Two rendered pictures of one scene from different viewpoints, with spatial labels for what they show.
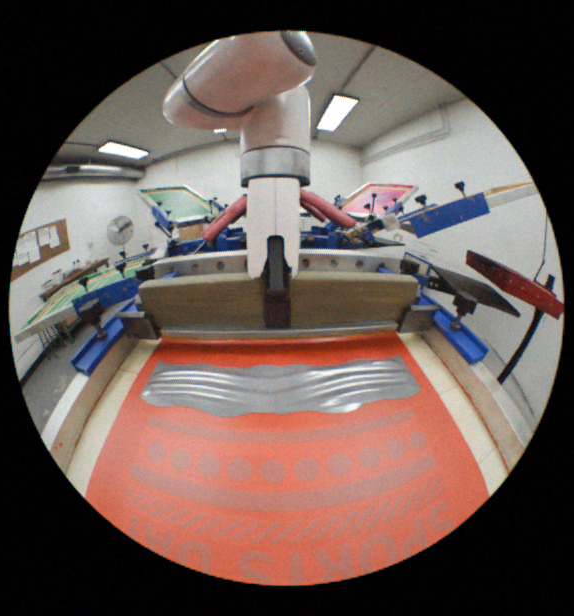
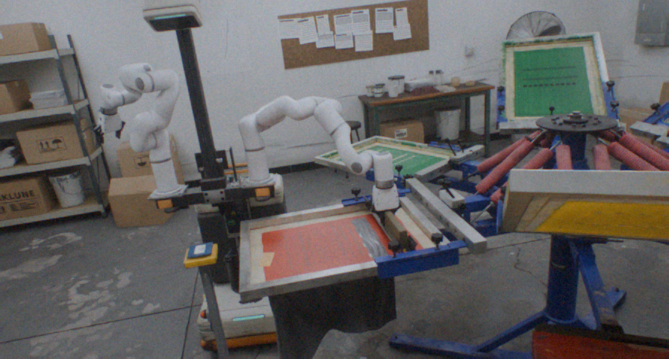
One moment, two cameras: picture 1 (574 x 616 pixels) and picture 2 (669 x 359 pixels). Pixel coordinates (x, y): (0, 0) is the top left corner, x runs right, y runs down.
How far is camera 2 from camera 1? 1.76 m
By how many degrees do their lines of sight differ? 77
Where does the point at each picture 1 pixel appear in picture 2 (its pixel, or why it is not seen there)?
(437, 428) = (356, 260)
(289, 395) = (365, 236)
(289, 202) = (375, 194)
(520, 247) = not seen: outside the picture
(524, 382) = not seen: outside the picture
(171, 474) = (336, 230)
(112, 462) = (329, 223)
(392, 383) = (373, 251)
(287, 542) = (329, 242)
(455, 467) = (342, 263)
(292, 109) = (376, 169)
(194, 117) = not seen: hidden behind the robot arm
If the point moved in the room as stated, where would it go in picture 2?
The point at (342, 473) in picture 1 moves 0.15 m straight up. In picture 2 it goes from (346, 245) to (343, 212)
